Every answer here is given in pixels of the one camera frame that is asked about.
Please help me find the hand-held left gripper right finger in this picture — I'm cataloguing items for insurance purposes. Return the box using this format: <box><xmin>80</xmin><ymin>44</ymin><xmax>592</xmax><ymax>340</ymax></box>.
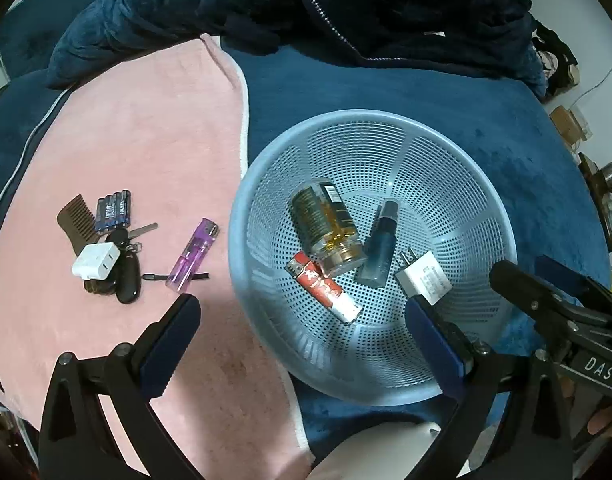
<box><xmin>405</xmin><ymin>297</ymin><xmax>572</xmax><ymax>480</ymax></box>

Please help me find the pack of batteries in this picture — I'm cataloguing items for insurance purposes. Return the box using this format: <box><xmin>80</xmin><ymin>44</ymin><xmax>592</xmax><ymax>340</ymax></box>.
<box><xmin>95</xmin><ymin>189</ymin><xmax>133</xmax><ymax>235</ymax></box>

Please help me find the cardboard box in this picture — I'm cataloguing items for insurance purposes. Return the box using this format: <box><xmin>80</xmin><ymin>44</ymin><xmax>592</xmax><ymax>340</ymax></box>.
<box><xmin>550</xmin><ymin>105</ymin><xmax>594</xmax><ymax>147</ymax></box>

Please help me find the person's right hand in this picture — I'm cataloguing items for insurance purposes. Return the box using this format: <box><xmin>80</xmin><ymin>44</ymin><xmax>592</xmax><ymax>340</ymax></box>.
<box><xmin>560</xmin><ymin>379</ymin><xmax>612</xmax><ymax>438</ymax></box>

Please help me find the silver key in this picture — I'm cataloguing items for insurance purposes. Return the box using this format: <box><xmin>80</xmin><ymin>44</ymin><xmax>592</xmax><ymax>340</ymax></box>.
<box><xmin>127</xmin><ymin>222</ymin><xmax>159</xmax><ymax>242</ymax></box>

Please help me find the light blue plastic basket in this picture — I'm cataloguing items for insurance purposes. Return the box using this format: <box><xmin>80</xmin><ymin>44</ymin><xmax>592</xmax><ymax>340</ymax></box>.
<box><xmin>228</xmin><ymin>109</ymin><xmax>519</xmax><ymax>406</ymax></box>

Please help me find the white plug charger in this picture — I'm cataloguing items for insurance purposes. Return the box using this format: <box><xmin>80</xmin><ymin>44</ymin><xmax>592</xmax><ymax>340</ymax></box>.
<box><xmin>395</xmin><ymin>247</ymin><xmax>453</xmax><ymax>306</ymax></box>

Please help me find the blue plush bed cover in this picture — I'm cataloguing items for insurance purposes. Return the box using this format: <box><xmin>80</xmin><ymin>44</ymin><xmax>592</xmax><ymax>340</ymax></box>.
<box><xmin>0</xmin><ymin>0</ymin><xmax>612</xmax><ymax>466</ymax></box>

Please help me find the purple transparent lighter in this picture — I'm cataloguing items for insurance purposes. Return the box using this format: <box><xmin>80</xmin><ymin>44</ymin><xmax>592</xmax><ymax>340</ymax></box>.
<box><xmin>165</xmin><ymin>218</ymin><xmax>219</xmax><ymax>293</ymax></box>

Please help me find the white dual-port adapter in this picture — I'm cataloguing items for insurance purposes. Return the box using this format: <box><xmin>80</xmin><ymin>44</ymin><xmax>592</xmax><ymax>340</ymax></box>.
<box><xmin>72</xmin><ymin>242</ymin><xmax>123</xmax><ymax>282</ymax></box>

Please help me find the brown wooden comb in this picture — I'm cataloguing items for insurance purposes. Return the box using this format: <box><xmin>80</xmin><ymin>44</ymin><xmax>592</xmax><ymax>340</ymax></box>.
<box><xmin>56</xmin><ymin>194</ymin><xmax>118</xmax><ymax>297</ymax></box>

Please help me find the black bag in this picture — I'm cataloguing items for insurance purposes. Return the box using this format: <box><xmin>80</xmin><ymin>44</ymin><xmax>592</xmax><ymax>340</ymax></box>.
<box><xmin>533</xmin><ymin>12</ymin><xmax>579</xmax><ymax>101</ymax></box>

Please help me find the pink towel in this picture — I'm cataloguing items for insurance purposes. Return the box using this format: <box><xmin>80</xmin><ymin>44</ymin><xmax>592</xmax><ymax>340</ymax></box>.
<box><xmin>0</xmin><ymin>32</ymin><xmax>312</xmax><ymax>480</ymax></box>

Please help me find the black car key fob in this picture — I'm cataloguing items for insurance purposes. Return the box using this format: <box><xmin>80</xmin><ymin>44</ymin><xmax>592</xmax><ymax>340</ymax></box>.
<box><xmin>114</xmin><ymin>251</ymin><xmax>142</xmax><ymax>306</ymax></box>

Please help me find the black hair pin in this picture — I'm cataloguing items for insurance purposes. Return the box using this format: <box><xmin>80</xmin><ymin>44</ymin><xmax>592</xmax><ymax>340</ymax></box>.
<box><xmin>142</xmin><ymin>271</ymin><xmax>211</xmax><ymax>282</ymax></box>

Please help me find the amber bottle dark label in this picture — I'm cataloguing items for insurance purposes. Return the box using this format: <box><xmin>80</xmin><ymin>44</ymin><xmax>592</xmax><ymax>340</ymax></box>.
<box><xmin>288</xmin><ymin>181</ymin><xmax>366</xmax><ymax>278</ymax></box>

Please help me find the small blue spray bottle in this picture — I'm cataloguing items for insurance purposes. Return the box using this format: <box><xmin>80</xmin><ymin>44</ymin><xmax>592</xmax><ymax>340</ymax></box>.
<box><xmin>355</xmin><ymin>200</ymin><xmax>403</xmax><ymax>288</ymax></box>

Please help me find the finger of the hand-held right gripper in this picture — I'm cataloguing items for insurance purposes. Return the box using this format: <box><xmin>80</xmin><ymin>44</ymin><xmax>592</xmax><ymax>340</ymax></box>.
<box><xmin>535</xmin><ymin>254</ymin><xmax>612</xmax><ymax>315</ymax></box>
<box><xmin>489</xmin><ymin>259</ymin><xmax>612</xmax><ymax>333</ymax></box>

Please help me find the navy plush zip jacket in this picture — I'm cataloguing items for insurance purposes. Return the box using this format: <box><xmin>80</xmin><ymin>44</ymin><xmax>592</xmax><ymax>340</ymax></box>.
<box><xmin>46</xmin><ymin>0</ymin><xmax>549</xmax><ymax>98</ymax></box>

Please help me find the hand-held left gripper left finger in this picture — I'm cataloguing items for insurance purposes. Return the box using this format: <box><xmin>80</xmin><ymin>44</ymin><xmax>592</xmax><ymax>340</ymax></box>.
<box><xmin>38</xmin><ymin>292</ymin><xmax>202</xmax><ymax>480</ymax></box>

